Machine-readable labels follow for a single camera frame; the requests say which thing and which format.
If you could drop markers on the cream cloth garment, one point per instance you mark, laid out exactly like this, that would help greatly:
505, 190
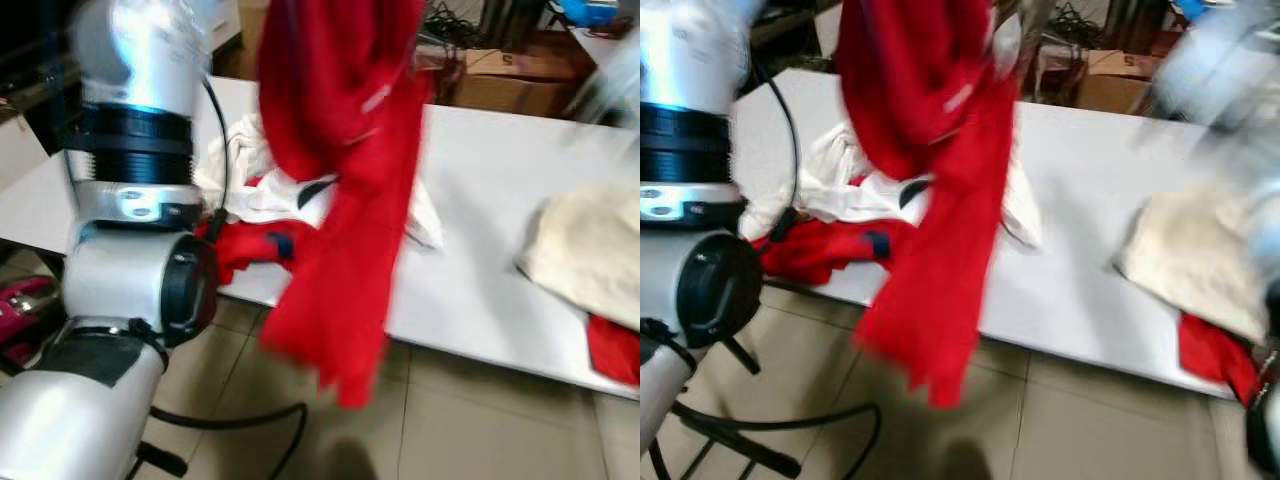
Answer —
1190, 250
590, 250

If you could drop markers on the plain red garment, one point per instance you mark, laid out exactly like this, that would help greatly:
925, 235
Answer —
930, 200
340, 200

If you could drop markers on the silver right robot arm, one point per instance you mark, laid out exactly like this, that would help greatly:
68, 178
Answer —
1220, 70

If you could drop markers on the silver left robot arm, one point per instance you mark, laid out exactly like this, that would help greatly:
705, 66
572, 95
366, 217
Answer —
690, 50
130, 50

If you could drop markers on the small red cloth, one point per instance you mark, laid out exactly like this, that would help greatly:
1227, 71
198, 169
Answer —
615, 350
1215, 355

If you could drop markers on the red garment with dark patch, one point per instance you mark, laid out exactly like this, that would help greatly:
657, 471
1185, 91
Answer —
245, 255
820, 255

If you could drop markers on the brown cardboard box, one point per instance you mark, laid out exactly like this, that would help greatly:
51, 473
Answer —
510, 90
1110, 90

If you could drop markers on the white crumpled garment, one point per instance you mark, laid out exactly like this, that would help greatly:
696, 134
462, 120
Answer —
255, 200
840, 195

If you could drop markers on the blue object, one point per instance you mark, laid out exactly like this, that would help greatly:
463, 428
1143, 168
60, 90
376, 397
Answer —
590, 12
1205, 8

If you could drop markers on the magenta pink object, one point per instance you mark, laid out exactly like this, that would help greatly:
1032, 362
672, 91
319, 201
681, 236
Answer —
25, 310

